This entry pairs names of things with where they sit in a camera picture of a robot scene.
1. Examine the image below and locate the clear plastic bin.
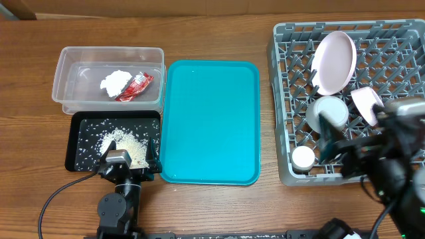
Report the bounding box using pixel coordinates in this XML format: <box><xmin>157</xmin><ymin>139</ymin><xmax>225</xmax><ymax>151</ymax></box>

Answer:
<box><xmin>52</xmin><ymin>46</ymin><xmax>167</xmax><ymax>115</ymax></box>

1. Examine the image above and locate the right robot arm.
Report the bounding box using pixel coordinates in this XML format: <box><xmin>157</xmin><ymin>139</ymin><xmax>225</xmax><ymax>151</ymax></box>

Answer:
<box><xmin>319</xmin><ymin>98</ymin><xmax>424</xmax><ymax>238</ymax></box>

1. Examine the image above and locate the white cup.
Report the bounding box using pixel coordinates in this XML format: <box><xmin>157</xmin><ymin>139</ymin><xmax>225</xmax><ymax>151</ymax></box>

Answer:
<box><xmin>290</xmin><ymin>146</ymin><xmax>315</xmax><ymax>173</ymax></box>

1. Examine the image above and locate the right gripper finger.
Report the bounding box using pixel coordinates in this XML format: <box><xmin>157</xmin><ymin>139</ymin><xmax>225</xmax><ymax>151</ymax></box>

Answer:
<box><xmin>319</xmin><ymin>114</ymin><xmax>345</xmax><ymax>163</ymax></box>
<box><xmin>372</xmin><ymin>103</ymin><xmax>395</xmax><ymax>128</ymax></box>

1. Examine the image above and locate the grey bowl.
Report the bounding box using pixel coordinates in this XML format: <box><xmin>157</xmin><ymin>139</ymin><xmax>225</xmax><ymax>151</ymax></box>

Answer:
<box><xmin>305</xmin><ymin>96</ymin><xmax>349</xmax><ymax>133</ymax></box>

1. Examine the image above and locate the white tissue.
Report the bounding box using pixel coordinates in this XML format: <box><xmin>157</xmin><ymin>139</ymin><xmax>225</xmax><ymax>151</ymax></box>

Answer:
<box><xmin>100</xmin><ymin>70</ymin><xmax>132</xmax><ymax>98</ymax></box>

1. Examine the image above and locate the black plastic tray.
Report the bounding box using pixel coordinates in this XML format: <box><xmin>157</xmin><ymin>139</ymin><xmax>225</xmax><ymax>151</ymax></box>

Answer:
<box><xmin>65</xmin><ymin>110</ymin><xmax>161</xmax><ymax>171</ymax></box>

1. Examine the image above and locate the large white plate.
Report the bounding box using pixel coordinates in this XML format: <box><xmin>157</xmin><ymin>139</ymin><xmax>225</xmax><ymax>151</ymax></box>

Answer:
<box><xmin>311</xmin><ymin>31</ymin><xmax>357</xmax><ymax>96</ymax></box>

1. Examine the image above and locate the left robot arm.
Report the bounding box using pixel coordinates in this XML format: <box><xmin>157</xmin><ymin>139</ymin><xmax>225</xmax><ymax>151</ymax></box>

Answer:
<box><xmin>96</xmin><ymin>139</ymin><xmax>162</xmax><ymax>239</ymax></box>

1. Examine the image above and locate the grey dishwasher rack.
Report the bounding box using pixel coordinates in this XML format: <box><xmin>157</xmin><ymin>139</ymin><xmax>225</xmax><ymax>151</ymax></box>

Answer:
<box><xmin>267</xmin><ymin>19</ymin><xmax>424</xmax><ymax>186</ymax></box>

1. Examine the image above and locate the teal serving tray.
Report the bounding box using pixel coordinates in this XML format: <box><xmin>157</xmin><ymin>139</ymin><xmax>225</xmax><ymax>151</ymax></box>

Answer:
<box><xmin>160</xmin><ymin>60</ymin><xmax>261</xmax><ymax>186</ymax></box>

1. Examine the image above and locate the pink bowl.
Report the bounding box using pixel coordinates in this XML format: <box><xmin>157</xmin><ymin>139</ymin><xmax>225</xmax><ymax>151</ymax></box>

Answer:
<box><xmin>351</xmin><ymin>86</ymin><xmax>384</xmax><ymax>126</ymax></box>

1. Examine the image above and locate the red snack wrapper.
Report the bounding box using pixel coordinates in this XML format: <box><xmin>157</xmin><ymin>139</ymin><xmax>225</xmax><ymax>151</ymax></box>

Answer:
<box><xmin>115</xmin><ymin>72</ymin><xmax>154</xmax><ymax>102</ymax></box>

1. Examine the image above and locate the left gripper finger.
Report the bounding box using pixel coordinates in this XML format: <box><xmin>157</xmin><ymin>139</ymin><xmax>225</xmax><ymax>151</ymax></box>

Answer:
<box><xmin>149</xmin><ymin>137</ymin><xmax>163</xmax><ymax>173</ymax></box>
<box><xmin>100</xmin><ymin>140</ymin><xmax>116</xmax><ymax>157</ymax></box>

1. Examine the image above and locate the rice pile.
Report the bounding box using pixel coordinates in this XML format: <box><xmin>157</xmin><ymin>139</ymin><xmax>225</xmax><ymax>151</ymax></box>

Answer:
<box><xmin>78</xmin><ymin>118</ymin><xmax>160</xmax><ymax>170</ymax></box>

